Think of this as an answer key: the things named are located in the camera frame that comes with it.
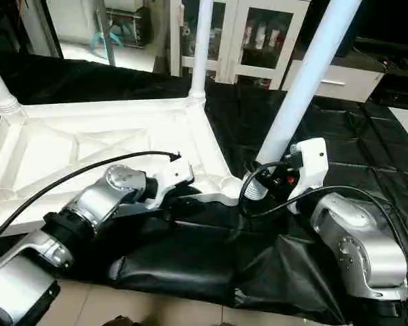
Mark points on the storage rack with items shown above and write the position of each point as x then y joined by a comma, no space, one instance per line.
122,20

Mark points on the white glass door cabinet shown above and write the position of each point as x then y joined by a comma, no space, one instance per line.
251,34

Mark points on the black work mat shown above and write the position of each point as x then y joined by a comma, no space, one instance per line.
326,129

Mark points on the white plastic table top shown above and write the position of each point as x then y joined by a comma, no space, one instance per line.
68,149

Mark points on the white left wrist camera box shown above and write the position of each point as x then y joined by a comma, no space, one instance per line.
170,178

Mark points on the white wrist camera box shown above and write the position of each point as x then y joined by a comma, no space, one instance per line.
170,178
309,166

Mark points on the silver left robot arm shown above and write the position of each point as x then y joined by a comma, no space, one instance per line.
88,204

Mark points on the white drawer unit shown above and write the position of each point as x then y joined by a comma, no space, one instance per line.
347,83

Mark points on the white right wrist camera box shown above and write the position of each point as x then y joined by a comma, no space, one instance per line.
309,166

